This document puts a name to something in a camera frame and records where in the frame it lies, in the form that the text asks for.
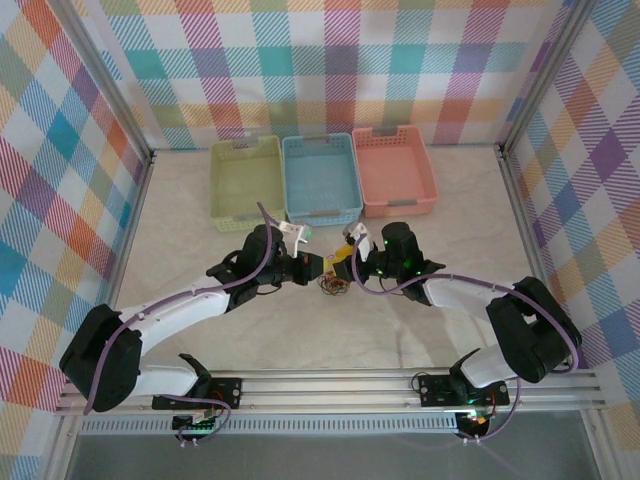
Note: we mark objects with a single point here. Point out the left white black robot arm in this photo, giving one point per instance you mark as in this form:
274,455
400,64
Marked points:
175,310

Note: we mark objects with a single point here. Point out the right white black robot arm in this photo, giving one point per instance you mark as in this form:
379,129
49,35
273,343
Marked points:
460,295

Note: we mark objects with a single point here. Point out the blue plastic basket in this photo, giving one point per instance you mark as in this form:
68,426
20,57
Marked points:
320,185

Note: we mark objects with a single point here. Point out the pink plastic basket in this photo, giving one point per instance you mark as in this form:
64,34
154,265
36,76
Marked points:
400,170

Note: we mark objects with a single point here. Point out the green plastic basket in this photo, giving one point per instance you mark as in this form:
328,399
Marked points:
240,175

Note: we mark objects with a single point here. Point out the left controller board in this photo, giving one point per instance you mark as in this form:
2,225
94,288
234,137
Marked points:
200,425

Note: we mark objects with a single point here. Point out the controller board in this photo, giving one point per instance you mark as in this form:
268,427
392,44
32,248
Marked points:
477,422
200,425

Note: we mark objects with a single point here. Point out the grey metal panel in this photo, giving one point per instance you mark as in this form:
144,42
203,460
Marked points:
325,457

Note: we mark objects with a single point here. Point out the right controller board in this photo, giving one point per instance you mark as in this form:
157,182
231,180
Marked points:
477,422

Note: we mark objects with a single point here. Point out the aluminium mounting rail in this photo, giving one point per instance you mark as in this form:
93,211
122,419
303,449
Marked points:
325,387

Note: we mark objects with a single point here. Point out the aluminium table edge rail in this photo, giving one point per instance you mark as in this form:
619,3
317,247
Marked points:
525,225
128,240

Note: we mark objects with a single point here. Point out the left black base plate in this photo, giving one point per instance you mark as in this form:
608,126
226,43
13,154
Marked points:
225,390

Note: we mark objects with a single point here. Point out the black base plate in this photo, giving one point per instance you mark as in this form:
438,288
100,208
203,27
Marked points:
225,390
435,390

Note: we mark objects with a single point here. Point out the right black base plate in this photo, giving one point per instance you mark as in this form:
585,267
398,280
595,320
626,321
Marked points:
435,390

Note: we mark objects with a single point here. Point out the aluminium upright frame post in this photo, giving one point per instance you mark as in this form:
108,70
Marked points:
543,75
116,85

